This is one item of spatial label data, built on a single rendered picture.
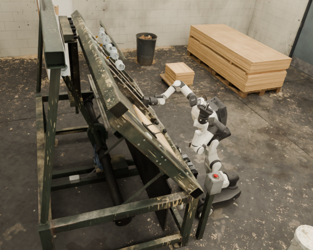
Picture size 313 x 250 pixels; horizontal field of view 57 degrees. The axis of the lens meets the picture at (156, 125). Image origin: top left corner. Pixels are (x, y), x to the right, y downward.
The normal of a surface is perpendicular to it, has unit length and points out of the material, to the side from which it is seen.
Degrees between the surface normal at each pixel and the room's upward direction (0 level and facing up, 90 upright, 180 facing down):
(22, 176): 0
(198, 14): 90
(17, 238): 0
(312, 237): 0
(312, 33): 90
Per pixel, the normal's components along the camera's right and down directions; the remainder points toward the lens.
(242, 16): 0.40, 0.55
